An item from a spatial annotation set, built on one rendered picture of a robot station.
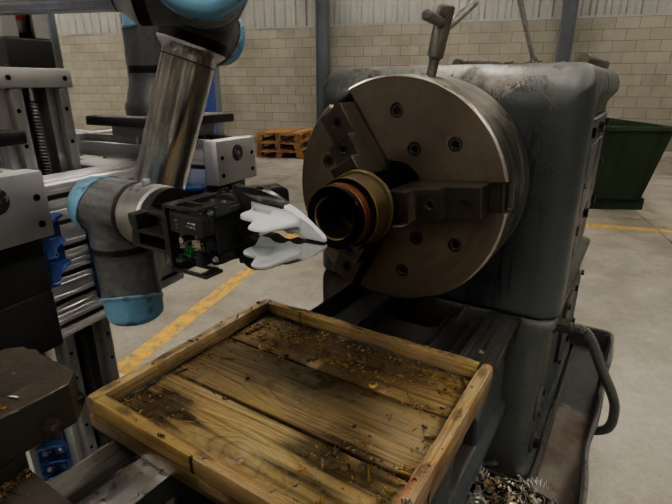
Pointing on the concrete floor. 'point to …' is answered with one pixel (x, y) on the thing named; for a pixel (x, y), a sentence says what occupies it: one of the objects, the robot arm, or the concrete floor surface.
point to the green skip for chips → (628, 162)
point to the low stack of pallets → (283, 141)
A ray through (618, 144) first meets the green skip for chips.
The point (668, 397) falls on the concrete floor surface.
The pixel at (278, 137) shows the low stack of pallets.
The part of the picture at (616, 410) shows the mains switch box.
